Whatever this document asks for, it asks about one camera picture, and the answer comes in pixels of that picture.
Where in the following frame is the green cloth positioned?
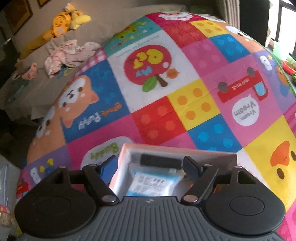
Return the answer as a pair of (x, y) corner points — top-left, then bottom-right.
(8, 78), (26, 103)

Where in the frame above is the white box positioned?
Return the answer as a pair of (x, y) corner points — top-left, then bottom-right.
(109, 143), (238, 197)

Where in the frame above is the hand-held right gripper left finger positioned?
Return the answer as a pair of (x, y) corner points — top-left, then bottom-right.
(43, 155), (118, 205)

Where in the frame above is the red bowl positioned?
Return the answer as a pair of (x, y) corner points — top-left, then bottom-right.
(282, 60), (296, 75)

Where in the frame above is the small pink cloth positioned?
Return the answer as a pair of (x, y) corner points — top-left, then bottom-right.
(21, 62), (39, 80)

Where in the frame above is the blue white packet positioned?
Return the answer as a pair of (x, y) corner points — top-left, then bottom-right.
(126, 162), (184, 197)

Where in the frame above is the clear plastic bag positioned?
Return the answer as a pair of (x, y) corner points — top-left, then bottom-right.
(0, 155), (23, 237)

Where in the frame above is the yellow plush toy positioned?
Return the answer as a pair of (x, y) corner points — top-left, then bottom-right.
(65, 2), (92, 30)

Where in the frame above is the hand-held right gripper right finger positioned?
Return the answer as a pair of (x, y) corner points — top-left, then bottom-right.
(180, 155), (257, 205)

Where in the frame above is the grey curtain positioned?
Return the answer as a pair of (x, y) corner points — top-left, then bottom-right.
(216, 0), (271, 45)

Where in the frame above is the orange plush toy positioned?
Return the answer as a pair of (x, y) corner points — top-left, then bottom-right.
(20, 10), (72, 59)

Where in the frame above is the pile of pink clothes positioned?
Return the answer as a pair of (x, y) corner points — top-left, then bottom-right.
(44, 39), (101, 78)

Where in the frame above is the colourful printed mat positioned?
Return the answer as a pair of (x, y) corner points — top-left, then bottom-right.
(16, 10), (296, 241)

